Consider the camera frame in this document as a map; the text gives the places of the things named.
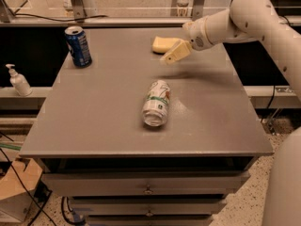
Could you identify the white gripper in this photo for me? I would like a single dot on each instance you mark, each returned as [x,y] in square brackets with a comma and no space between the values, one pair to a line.
[198,35]

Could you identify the cardboard box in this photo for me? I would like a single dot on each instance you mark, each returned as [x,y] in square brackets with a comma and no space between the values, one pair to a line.
[21,180]

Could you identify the yellow sponge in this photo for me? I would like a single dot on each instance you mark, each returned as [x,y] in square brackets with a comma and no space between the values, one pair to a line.
[162,45]

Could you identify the grey drawer cabinet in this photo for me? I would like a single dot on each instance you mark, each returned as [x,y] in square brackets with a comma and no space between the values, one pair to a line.
[132,142]

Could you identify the white green crushed can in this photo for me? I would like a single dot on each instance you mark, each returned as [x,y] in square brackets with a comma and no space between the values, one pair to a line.
[155,108]

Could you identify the white pump bottle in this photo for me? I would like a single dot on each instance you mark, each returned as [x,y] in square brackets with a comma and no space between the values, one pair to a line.
[18,81]

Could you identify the blue soda can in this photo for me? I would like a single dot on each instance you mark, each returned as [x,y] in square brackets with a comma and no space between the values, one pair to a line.
[76,39]

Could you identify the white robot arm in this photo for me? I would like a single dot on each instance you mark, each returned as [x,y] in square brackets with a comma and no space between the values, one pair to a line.
[258,20]

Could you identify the metal railing frame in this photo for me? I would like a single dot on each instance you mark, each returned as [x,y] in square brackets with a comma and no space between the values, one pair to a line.
[93,13]

